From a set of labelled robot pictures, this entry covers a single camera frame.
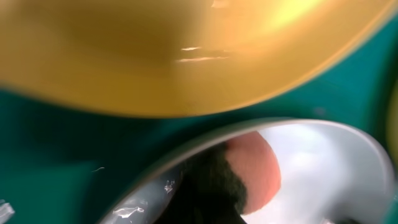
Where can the green and orange sponge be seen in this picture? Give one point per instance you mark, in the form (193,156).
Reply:
(234,178)

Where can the yellow-green plate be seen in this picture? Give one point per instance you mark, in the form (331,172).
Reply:
(391,123)
(174,58)

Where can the light blue plate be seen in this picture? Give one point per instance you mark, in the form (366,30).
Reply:
(331,173)

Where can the teal plastic tray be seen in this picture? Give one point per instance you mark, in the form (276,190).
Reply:
(64,166)

